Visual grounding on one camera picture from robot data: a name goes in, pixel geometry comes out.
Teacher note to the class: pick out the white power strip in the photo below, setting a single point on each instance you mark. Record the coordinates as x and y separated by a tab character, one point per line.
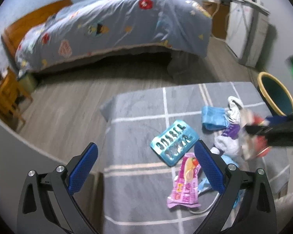
214	1

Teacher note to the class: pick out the red white tissue pack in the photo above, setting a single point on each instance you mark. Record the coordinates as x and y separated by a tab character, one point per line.
252	146

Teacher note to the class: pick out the pink snack wrapper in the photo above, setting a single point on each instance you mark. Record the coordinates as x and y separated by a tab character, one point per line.
185	186

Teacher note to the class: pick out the yellow rimmed teal trash bin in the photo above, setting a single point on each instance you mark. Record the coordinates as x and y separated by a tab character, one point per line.
277	97

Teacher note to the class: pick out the white cloth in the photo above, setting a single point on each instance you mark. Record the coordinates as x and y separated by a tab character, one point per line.
227	143

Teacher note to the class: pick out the wooden tv cabinet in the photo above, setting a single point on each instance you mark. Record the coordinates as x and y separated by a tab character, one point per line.
220	14

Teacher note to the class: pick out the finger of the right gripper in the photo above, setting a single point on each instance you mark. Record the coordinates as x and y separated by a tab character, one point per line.
257	130
274	120

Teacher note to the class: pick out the wooden bedside chair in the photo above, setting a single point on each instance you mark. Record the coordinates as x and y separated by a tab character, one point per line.
10	91

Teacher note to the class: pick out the teal blister pill pack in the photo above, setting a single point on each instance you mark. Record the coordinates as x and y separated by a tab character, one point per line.
172	144

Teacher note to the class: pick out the white wifi router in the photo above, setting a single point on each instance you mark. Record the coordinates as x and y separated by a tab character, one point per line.
257	3

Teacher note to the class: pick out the wooden bed headboard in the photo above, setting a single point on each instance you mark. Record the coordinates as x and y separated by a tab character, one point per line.
13	34

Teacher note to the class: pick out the blue face mask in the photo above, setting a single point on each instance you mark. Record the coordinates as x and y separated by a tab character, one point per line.
214	118
204	187

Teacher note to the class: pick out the small green trash bin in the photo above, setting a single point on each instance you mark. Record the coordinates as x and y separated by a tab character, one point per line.
27	81

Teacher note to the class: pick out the white air purifier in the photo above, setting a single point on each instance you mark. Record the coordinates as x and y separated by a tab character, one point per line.
246	33

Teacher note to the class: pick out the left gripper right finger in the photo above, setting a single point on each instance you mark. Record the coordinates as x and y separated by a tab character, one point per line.
257	212

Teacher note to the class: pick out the purple wrapper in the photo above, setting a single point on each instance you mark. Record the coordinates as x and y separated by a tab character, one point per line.
231	131

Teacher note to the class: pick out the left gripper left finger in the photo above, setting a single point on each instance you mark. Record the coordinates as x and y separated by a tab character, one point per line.
35	211

